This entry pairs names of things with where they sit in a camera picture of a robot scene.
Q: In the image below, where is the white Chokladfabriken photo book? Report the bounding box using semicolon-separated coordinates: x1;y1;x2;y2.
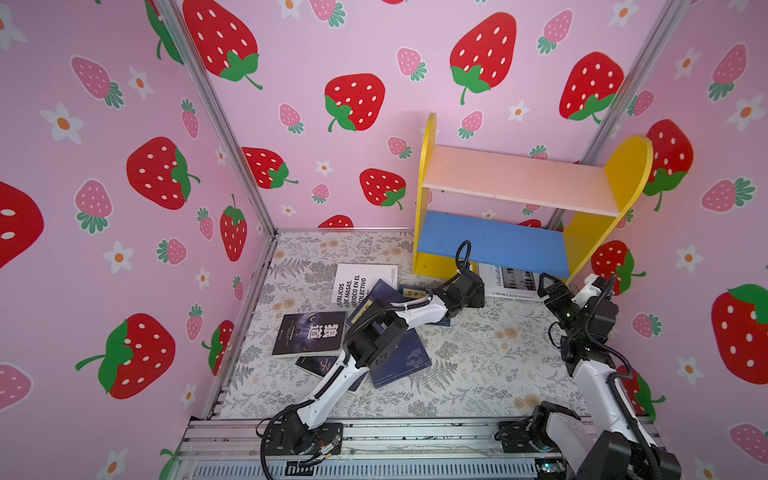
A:
478;263;541;301

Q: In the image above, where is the white book black spanish text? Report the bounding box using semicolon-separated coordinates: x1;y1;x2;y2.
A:
330;263;398;309

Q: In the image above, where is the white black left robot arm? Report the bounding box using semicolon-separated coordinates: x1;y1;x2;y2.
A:
260;270;485;457

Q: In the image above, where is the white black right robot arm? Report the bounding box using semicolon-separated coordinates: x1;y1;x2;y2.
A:
527;273;682;479

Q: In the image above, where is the yellow pink blue bookshelf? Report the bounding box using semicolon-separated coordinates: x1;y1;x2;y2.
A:
412;114;653;282

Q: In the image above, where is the navy book by shelf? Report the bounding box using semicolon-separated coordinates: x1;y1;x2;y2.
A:
399;285;451;327

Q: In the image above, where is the navy book upper yellow label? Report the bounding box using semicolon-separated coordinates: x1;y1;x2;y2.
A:
346;280;406;328

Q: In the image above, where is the navy book yellow label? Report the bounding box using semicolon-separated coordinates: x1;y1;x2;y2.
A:
370;330;432;389
346;280;406;328

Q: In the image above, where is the navy book lower yellow label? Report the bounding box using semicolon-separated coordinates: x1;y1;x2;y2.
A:
370;330;432;389

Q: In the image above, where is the dark book orange calligraphy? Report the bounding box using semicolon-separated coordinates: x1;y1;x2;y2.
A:
295;356;337;378

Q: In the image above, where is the black book white chinese title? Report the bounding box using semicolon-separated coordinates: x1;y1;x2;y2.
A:
272;311;346;358

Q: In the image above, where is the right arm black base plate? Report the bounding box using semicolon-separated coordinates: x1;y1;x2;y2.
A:
493;418;560;454

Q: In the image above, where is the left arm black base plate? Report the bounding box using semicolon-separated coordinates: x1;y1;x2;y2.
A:
262;422;344;456

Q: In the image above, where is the aluminium front rail frame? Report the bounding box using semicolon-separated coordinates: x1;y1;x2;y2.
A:
168;418;568;479

